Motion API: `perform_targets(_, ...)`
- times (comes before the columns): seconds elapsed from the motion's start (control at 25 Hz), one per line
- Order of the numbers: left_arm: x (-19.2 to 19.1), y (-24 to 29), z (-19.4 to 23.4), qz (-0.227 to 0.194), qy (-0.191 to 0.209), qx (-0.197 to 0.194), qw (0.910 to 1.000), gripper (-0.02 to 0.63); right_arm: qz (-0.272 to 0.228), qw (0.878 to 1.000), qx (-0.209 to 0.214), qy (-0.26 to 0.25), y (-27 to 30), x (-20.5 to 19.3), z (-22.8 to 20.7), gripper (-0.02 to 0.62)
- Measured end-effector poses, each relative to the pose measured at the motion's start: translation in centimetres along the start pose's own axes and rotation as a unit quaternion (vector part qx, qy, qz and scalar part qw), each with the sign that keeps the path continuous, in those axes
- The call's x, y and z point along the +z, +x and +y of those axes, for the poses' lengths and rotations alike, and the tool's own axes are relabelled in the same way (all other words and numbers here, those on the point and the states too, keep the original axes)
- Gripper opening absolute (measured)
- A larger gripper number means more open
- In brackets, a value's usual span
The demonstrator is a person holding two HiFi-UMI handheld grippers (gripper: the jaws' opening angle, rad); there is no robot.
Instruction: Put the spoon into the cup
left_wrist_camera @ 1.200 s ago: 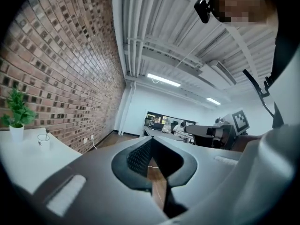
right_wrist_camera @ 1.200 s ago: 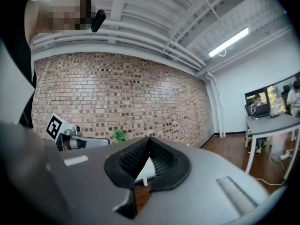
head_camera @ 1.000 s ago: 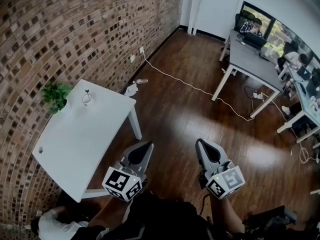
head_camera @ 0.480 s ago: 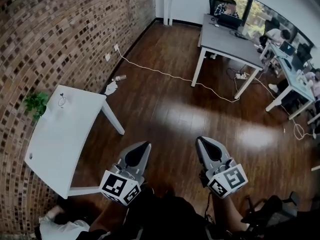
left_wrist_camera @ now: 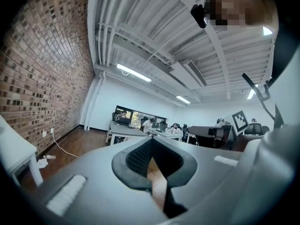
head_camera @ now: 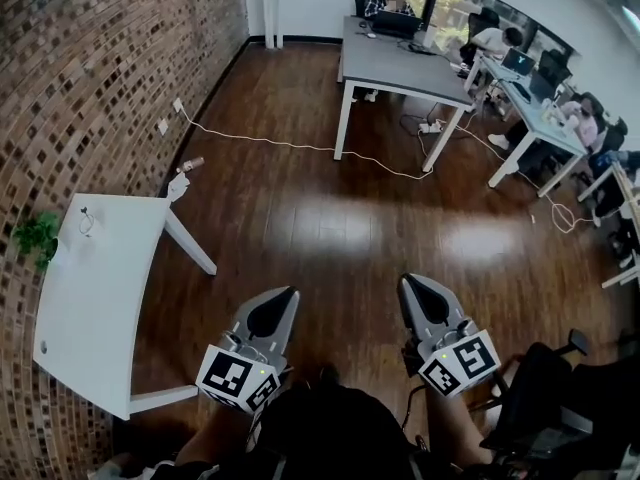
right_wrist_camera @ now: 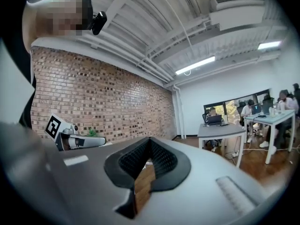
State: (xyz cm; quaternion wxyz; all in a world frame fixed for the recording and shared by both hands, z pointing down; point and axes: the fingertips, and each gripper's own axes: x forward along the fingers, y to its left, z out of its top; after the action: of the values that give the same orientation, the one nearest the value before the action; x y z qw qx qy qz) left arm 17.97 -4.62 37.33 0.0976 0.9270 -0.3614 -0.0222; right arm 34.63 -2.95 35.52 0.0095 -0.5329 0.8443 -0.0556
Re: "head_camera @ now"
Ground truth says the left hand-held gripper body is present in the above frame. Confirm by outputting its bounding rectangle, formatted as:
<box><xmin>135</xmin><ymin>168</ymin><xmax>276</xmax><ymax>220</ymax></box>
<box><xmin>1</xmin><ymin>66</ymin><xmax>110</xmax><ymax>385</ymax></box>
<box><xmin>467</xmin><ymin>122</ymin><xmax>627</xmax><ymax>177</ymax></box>
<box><xmin>195</xmin><ymin>320</ymin><xmax>290</xmax><ymax>414</ymax></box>

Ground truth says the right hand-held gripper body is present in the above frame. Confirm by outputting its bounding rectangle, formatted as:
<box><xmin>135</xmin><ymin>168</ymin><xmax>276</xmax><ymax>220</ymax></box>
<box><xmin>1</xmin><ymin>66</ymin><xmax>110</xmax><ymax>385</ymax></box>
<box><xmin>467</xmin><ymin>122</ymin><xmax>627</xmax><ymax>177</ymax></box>
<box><xmin>402</xmin><ymin>319</ymin><xmax>503</xmax><ymax>400</ymax></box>

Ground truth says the person's right forearm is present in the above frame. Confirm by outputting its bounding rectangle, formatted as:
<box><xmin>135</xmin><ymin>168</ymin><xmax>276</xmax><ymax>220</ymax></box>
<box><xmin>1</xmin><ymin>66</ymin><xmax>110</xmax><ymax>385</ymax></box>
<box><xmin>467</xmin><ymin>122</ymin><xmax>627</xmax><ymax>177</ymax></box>
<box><xmin>418</xmin><ymin>388</ymin><xmax>496</xmax><ymax>467</ymax></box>

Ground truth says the person's left forearm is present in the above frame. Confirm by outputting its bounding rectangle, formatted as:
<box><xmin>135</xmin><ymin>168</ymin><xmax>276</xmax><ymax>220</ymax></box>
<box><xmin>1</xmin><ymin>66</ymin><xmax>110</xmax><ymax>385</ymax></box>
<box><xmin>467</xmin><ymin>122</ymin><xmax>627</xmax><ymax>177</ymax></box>
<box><xmin>173</xmin><ymin>401</ymin><xmax>264</xmax><ymax>469</ymax></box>

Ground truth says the white table leg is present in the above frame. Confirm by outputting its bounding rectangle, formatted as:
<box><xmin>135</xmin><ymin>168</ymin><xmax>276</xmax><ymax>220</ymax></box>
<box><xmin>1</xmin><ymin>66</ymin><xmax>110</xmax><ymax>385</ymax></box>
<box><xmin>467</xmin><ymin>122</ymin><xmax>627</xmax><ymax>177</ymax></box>
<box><xmin>163</xmin><ymin>206</ymin><xmax>219</xmax><ymax>277</ymax></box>
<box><xmin>127</xmin><ymin>384</ymin><xmax>201</xmax><ymax>415</ymax></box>

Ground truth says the person's black clothing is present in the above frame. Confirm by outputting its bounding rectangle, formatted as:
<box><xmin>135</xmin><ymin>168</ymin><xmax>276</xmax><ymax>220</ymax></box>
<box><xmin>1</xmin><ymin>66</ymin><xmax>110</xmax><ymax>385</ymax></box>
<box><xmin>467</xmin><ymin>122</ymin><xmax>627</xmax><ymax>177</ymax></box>
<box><xmin>172</xmin><ymin>362</ymin><xmax>484</xmax><ymax>480</ymax></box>

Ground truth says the crumpled white paper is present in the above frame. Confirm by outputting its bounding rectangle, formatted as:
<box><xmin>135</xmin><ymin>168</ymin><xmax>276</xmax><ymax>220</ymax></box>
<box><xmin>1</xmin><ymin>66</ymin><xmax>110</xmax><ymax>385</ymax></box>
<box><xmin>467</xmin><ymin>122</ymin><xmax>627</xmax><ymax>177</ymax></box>
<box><xmin>166</xmin><ymin>173</ymin><xmax>193</xmax><ymax>202</ymax></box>

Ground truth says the plastic bottle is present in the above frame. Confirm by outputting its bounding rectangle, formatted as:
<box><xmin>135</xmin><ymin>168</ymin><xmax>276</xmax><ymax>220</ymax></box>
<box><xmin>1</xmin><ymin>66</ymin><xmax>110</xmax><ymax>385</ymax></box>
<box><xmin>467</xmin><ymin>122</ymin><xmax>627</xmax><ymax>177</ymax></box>
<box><xmin>174</xmin><ymin>155</ymin><xmax>207</xmax><ymax>175</ymax></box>

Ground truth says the long white table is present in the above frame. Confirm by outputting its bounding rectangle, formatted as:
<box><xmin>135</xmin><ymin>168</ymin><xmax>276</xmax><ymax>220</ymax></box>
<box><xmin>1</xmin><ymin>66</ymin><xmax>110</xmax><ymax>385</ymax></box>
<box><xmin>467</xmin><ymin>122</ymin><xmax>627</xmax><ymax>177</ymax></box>
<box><xmin>471</xmin><ymin>49</ymin><xmax>590</xmax><ymax>198</ymax></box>

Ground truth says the wooden top table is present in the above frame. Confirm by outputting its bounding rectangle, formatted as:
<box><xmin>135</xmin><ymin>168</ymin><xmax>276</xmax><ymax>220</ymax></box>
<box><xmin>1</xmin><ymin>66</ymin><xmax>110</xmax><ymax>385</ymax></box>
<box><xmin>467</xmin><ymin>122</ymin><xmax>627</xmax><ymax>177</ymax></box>
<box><xmin>576</xmin><ymin>159</ymin><xmax>640</xmax><ymax>290</ymax></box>

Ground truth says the green potted plant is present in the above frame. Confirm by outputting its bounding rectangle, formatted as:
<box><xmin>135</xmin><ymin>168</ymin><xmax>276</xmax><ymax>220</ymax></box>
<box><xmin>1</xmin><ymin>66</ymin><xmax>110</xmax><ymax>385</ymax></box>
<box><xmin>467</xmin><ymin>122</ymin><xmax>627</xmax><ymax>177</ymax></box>
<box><xmin>11</xmin><ymin>210</ymin><xmax>62</xmax><ymax>273</ymax></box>

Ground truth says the gray table with white legs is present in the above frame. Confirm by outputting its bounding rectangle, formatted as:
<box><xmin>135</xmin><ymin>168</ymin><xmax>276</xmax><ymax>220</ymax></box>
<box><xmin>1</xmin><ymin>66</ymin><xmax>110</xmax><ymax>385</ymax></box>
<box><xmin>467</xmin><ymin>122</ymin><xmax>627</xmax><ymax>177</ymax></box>
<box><xmin>333</xmin><ymin>14</ymin><xmax>476</xmax><ymax>173</ymax></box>

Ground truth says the open laptop with lit screen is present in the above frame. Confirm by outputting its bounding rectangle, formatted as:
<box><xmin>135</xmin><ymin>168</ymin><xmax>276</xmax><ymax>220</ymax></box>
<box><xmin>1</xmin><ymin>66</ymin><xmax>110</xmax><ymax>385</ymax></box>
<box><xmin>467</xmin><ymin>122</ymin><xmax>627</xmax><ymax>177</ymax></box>
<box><xmin>500</xmin><ymin>46</ymin><xmax>537</xmax><ymax>77</ymax></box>

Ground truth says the black monitor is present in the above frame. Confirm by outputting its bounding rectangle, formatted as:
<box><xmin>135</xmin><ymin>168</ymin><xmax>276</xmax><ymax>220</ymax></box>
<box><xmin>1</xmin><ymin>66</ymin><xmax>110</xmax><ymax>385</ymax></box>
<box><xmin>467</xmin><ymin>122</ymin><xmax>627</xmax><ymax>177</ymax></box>
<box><xmin>528</xmin><ymin>49</ymin><xmax>574</xmax><ymax>100</ymax></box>

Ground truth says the black laptop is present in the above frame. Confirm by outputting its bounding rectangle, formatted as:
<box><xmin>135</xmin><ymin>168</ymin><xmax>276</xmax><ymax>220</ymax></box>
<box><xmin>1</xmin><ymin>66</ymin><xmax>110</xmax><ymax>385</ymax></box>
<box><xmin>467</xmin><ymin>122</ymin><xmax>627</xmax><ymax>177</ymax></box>
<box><xmin>371</xmin><ymin>9</ymin><xmax>425</xmax><ymax>40</ymax></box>

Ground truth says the white floor cable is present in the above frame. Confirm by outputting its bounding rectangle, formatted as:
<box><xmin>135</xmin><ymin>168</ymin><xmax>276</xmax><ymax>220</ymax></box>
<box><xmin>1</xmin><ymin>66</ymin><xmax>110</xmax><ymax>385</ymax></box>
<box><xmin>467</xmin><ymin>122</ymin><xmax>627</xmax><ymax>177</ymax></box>
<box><xmin>177</xmin><ymin>105</ymin><xmax>427</xmax><ymax>182</ymax></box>
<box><xmin>439</xmin><ymin>122</ymin><xmax>600</xmax><ymax>235</ymax></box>

